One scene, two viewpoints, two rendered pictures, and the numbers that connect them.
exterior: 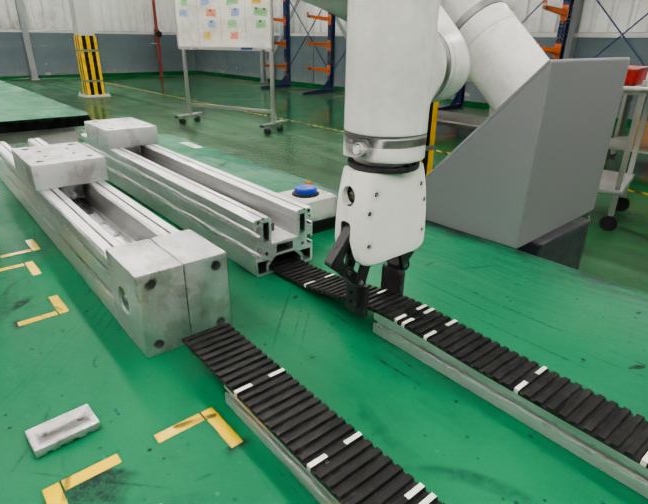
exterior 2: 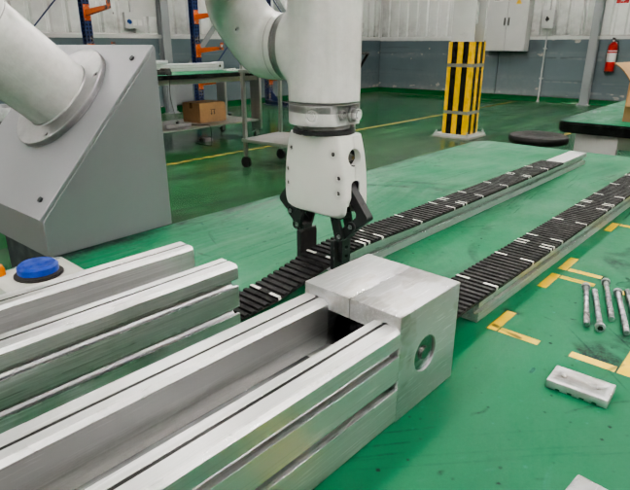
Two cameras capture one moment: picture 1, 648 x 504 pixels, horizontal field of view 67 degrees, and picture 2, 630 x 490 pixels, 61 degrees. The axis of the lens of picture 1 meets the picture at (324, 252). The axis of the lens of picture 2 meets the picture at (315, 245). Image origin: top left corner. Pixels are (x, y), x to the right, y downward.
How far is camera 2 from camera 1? 0.84 m
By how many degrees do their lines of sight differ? 88
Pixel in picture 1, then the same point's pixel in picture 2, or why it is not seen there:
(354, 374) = not seen: hidden behind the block
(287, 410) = (495, 271)
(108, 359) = (470, 402)
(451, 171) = (86, 180)
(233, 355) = not seen: hidden behind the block
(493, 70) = (36, 61)
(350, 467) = (522, 253)
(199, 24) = not seen: outside the picture
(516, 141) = (145, 124)
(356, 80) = (352, 56)
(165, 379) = (472, 357)
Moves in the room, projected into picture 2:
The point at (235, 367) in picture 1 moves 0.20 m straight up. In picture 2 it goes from (471, 290) to (491, 101)
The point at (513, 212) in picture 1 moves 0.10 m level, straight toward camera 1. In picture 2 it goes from (160, 192) to (216, 195)
